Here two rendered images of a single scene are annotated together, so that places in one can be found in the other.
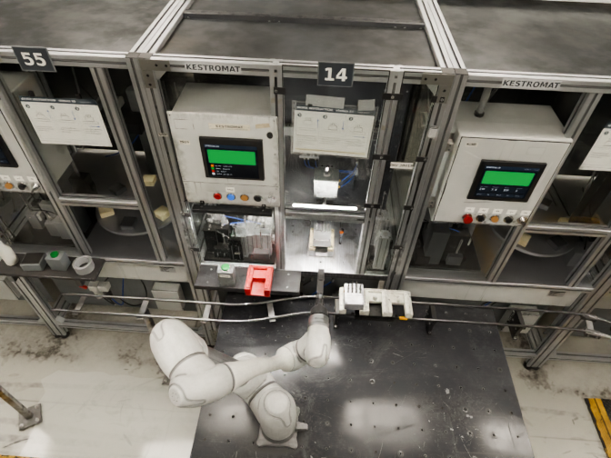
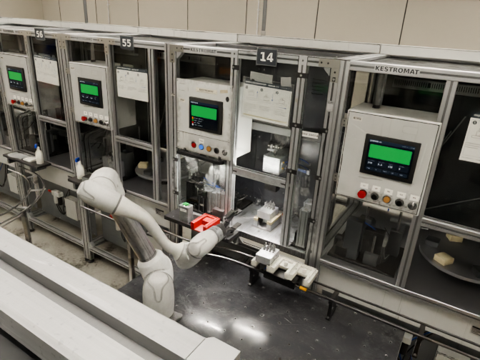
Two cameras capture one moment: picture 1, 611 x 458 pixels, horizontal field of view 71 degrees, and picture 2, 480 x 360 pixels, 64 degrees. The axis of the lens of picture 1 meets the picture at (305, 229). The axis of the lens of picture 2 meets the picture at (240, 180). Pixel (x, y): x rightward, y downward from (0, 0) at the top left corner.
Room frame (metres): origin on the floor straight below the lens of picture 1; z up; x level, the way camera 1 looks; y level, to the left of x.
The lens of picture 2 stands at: (-0.52, -1.02, 2.17)
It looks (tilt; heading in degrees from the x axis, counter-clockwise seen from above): 22 degrees down; 29
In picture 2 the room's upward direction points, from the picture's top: 3 degrees clockwise
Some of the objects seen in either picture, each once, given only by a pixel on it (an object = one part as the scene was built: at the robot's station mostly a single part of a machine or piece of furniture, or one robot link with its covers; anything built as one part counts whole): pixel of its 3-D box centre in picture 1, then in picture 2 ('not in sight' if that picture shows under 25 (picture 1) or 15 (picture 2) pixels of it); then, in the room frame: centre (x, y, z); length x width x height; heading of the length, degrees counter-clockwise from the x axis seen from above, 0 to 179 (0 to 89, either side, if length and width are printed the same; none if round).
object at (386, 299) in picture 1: (374, 304); (283, 271); (1.26, -0.37, 0.84); 0.36 x 0.14 x 0.10; 88
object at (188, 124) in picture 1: (233, 147); (213, 116); (1.53, 0.33, 1.60); 0.42 x 0.29 x 0.46; 88
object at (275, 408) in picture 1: (276, 410); (158, 293); (0.70, 0.10, 0.85); 0.18 x 0.16 x 0.22; 41
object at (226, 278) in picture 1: (226, 273); (186, 211); (1.33, 0.39, 0.97); 0.08 x 0.08 x 0.12; 88
